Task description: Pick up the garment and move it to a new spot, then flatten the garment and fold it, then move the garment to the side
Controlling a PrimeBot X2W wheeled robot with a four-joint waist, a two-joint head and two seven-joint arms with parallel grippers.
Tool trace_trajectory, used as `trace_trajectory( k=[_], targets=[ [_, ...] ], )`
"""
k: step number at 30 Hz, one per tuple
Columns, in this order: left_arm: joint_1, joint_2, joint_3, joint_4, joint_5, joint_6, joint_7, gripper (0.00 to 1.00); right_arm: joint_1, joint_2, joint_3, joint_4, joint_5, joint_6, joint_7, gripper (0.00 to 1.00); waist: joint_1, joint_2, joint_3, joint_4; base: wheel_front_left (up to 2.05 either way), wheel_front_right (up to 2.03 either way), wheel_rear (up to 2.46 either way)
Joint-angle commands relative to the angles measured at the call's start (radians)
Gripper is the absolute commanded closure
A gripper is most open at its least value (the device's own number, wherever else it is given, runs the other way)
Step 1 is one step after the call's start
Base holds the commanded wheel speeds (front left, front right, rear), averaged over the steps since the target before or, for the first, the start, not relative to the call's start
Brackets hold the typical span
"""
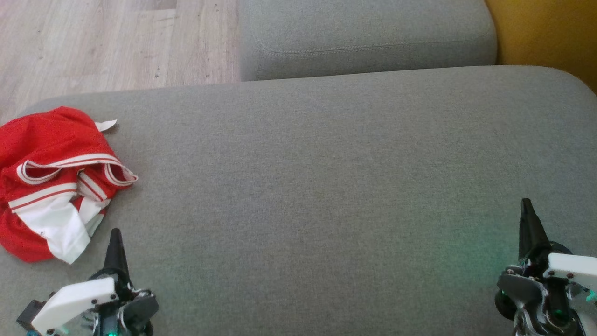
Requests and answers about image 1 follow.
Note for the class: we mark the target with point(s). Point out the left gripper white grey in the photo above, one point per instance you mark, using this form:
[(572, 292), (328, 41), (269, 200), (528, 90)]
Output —
[(74, 301)]

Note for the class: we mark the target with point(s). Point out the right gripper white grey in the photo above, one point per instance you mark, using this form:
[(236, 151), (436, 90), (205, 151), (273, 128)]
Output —
[(559, 289)]

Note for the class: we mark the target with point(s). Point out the grey sofa seat cushion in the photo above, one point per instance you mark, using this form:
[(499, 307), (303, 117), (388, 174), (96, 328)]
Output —
[(364, 37)]

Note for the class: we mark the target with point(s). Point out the red and white sports jersey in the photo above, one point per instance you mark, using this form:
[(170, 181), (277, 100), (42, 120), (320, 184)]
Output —
[(42, 135)]

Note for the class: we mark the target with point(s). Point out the long yellow sofa backrest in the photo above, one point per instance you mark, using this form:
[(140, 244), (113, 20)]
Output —
[(550, 32)]

